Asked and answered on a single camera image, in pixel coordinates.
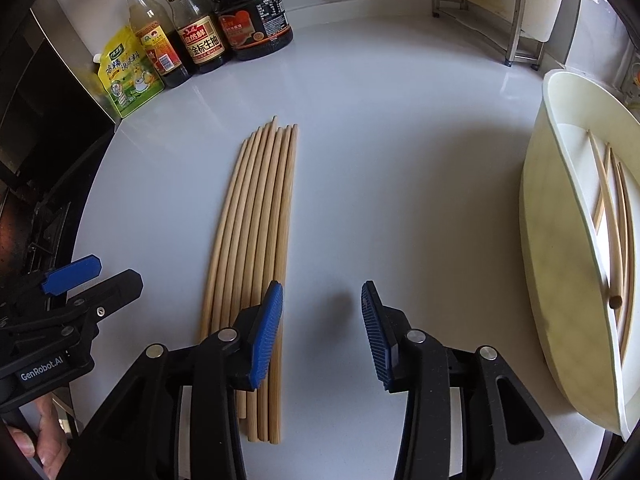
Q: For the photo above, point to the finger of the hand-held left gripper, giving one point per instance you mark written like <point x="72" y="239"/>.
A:
<point x="110" y="292"/>
<point x="70" y="275"/>

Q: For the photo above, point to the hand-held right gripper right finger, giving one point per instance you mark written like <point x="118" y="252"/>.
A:
<point x="377" y="340"/>

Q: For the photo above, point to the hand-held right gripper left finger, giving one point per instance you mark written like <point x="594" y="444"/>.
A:
<point x="265" y="335"/>

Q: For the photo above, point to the row of wooden chopsticks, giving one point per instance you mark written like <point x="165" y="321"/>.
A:
<point x="250" y="260"/>

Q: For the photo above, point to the white round basin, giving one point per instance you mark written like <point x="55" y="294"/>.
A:
<point x="560" y="285"/>

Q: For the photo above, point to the wooden chopstick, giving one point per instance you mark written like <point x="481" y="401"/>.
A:
<point x="626" y="240"/>
<point x="607" y="160"/>
<point x="607" y="225"/>

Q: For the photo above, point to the person's left hand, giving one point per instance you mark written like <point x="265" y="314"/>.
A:
<point x="50" y="435"/>

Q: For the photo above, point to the yellow green seasoning pouch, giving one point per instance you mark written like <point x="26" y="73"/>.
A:
<point x="127" y="80"/>

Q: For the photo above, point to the yellow cap vinegar bottle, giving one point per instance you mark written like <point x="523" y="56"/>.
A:
<point x="157" y="45"/>

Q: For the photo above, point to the clear soy sauce bottle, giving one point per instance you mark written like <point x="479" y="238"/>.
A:
<point x="200" y="40"/>

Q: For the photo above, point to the large dark soy sauce jug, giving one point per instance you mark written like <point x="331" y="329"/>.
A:
<point x="255" y="20"/>

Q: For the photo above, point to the white cutting board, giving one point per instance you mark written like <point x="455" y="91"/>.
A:
<point x="542" y="5"/>

